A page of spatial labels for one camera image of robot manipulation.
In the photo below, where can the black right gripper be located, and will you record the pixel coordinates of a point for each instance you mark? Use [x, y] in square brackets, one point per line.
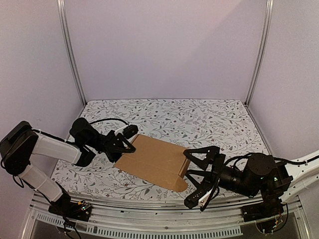
[215, 175]

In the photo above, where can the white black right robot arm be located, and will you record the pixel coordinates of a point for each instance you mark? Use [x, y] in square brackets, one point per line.
[246, 175]

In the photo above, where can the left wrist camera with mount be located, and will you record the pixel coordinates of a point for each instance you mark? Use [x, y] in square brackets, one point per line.
[128, 131]

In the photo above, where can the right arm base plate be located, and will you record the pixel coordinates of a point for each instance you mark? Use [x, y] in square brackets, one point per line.
[267, 209]

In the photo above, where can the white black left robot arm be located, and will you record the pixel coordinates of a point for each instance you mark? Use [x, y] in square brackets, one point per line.
[23, 141]

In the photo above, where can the brown cardboard box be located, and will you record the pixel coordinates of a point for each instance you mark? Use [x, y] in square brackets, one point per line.
[158, 162]

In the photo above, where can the left aluminium corner post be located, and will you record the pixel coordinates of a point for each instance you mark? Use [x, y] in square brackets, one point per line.
[69, 50]

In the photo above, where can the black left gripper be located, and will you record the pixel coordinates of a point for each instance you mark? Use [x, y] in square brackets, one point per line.
[113, 147]

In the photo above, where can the aluminium front rail frame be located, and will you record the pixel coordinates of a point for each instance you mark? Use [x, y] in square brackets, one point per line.
[170, 219]

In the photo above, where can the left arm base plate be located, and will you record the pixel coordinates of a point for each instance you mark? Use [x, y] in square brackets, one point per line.
[72, 210]

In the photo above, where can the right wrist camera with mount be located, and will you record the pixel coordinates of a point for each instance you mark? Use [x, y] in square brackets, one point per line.
[200, 198]

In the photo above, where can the floral patterned table mat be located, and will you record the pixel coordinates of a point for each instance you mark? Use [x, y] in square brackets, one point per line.
[191, 123]

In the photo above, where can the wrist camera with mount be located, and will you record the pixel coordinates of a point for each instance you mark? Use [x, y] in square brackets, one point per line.
[200, 198]
[128, 131]

